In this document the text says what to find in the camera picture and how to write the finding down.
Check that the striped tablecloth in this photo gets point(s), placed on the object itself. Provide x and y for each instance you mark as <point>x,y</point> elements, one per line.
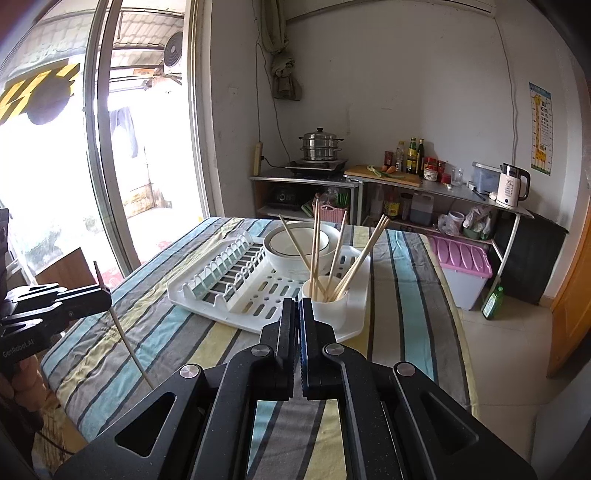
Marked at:
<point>406,300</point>

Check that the small clear sauce bottle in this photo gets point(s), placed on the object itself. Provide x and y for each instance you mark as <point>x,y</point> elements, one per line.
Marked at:
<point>400,159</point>

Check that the red lid patterned jar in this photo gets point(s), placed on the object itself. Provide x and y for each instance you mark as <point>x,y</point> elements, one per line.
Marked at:
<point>431,171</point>

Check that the tied grey curtain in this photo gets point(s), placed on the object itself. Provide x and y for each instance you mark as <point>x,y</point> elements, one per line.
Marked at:
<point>281,69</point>

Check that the white air conditioner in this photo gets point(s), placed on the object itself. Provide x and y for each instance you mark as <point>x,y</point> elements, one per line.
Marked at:
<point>415,5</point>

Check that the long steel shelf table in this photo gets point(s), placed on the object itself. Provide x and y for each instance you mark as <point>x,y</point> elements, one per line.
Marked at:
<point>461,191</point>

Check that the white mug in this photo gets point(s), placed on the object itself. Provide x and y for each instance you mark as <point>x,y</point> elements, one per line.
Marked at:
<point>455,222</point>

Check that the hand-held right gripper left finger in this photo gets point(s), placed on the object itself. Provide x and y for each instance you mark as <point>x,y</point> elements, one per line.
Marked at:
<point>286,332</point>

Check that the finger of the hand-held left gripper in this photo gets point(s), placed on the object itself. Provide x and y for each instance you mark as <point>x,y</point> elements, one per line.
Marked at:
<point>55,297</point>
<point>46,316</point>

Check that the pale wooden chopstick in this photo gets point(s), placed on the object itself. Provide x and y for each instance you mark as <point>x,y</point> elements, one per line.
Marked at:
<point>129,344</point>

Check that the wall poster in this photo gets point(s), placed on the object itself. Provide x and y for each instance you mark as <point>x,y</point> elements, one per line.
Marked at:
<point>541,129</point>

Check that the dark liquid jerry can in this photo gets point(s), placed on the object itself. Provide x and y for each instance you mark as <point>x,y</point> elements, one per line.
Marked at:
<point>421,210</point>

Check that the white plastic cup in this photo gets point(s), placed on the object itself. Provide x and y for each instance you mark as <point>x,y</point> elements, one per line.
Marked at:
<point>328,314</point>

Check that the yellow label oil bottle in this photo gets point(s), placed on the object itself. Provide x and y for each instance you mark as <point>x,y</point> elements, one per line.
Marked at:
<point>412,159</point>

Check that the wooden door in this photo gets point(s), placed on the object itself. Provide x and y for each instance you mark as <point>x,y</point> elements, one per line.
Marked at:
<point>575,304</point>

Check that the yellowed power strip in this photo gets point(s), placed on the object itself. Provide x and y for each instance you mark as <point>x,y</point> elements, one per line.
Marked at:
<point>257,159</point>

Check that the green plastic bottle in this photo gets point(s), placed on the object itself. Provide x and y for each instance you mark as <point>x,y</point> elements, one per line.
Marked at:
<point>493,304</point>

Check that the wooden cutting board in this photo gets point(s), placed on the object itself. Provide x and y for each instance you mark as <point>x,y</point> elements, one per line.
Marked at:
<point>360,174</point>

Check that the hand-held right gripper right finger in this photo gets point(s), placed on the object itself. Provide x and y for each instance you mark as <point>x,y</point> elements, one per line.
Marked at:
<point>316,337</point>

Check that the large white bowl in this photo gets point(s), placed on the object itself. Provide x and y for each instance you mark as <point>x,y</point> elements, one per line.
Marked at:
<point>281,267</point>

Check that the person's left hand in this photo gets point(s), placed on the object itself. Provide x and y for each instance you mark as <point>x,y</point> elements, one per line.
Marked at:
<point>27,383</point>

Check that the pink plastic basket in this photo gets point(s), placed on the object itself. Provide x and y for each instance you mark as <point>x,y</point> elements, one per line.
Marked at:
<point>328,214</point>

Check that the red spice jar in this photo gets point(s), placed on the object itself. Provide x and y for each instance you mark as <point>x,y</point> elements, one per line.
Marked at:
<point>389,160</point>

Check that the plastic bags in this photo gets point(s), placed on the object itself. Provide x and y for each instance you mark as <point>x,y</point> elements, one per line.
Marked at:
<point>480,221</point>

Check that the bunch of chopsticks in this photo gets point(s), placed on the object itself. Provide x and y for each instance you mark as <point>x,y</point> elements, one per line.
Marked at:
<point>314,258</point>

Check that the drinking glass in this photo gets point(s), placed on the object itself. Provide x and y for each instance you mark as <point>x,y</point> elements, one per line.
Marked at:
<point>457,177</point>

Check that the white plastic dish rack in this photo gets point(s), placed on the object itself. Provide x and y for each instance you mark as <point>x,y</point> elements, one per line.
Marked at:
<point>358,295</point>

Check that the hanging blue garment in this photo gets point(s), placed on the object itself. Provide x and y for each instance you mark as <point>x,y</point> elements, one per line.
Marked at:
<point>124,131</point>

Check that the white electric kettle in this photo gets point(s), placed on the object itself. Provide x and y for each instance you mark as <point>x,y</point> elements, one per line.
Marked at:
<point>510,187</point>

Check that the steel kitchen cabinet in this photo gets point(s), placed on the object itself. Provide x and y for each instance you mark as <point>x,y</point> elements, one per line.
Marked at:
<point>277,177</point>

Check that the small white bowl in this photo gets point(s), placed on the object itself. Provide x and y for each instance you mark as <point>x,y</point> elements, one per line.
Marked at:
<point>325,242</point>

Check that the glass sliding door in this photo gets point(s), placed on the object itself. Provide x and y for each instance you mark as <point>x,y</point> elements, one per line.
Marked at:
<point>99,138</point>

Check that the dark green glass bottle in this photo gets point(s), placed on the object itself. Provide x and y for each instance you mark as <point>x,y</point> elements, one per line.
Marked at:
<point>421,159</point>

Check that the green onion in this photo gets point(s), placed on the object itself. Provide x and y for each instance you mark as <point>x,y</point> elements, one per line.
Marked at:
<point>375,171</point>

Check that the pink lid storage bin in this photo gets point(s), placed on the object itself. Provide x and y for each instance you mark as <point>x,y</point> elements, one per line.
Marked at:
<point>457,258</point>

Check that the black induction cooker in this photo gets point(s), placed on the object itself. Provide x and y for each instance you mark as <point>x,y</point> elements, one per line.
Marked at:
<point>316,164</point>

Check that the steel steamer pot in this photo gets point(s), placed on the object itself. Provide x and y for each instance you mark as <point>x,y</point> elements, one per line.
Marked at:
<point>321,145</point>

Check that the outdoor fan unit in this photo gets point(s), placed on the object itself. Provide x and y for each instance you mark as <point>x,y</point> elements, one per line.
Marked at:
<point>171,50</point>

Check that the brown wooden board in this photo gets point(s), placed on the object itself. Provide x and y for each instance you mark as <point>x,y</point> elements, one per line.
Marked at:
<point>64,270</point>

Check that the yellow black striped sign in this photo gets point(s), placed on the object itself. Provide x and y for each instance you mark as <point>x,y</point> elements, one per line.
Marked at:
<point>27,92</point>

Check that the white plastic jug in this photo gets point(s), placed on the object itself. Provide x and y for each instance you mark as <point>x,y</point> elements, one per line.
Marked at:
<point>378,207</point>

